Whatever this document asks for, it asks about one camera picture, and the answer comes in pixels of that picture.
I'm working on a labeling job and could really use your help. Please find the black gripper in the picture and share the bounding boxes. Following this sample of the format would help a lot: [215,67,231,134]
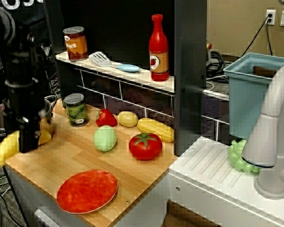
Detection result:
[3,80,43,154]

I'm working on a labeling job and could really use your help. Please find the yellow toy banana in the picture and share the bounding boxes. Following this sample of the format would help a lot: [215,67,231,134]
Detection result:
[0,127,53,168]

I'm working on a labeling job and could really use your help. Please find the red round plate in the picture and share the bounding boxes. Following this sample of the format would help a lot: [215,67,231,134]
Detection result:
[56,169,119,214]

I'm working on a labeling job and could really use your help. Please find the stainless steel pot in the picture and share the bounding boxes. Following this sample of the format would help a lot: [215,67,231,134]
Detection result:
[0,95,58,142]

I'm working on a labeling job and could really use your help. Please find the green toy can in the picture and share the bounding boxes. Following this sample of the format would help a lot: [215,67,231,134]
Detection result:
[62,93,90,128]

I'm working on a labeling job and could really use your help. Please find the light green toy melon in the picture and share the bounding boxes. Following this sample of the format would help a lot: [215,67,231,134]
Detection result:
[93,125,118,152]

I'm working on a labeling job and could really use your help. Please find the red toy pepper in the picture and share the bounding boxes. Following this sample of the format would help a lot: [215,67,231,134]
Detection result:
[95,108,118,127]

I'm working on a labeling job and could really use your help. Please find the orange beans toy can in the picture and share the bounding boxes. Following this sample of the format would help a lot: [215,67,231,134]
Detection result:
[62,26,89,61]

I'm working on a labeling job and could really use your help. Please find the yellow toy potato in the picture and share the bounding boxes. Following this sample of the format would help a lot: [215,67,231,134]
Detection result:
[117,111,139,128]

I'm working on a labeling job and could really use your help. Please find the white kitchen shelf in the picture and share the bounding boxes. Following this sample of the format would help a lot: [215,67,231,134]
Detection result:
[55,51,175,93]

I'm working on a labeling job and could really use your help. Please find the red toy tomato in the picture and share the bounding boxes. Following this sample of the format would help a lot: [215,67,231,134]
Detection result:
[128,132,163,161]

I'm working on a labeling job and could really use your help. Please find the yellow toy corn cob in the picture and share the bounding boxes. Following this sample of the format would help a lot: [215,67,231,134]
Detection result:
[137,117,175,143]

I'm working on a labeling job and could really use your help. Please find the red toy ketchup bottle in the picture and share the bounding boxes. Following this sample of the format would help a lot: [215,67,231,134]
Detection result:
[149,14,170,82]

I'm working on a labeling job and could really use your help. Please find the white toy sink counter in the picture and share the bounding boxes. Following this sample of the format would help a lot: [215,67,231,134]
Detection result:
[113,136,284,227]

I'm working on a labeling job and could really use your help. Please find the grey box red button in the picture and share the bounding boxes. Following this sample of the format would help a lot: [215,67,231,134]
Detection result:
[205,41,213,67]

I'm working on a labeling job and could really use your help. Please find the green toy grapes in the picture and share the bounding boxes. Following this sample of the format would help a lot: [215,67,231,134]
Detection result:
[228,139,260,174]

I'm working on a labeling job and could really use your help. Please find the blue plastic bin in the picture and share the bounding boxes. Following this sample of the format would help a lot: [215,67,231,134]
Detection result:
[222,52,284,140]

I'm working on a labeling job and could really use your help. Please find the grey toy faucet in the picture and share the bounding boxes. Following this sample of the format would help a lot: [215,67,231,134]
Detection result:
[240,64,284,201]

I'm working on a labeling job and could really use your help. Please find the grey spatula blue handle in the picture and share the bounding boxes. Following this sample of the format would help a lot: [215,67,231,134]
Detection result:
[88,51,141,72]

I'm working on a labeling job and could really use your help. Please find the dark grey vertical post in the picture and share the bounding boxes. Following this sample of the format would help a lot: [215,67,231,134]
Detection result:
[174,0,207,157]

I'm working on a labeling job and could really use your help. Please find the white cable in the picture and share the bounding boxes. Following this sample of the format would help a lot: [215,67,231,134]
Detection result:
[206,75,228,91]

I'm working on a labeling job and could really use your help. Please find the black cable bundle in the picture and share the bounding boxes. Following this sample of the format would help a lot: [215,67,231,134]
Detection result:
[206,51,232,76]

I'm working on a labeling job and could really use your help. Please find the black power cable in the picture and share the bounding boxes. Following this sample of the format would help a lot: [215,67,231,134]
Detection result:
[241,13,274,57]

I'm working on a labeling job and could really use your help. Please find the white wall outlet with plug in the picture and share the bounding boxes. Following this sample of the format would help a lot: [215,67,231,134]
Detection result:
[266,9,276,26]

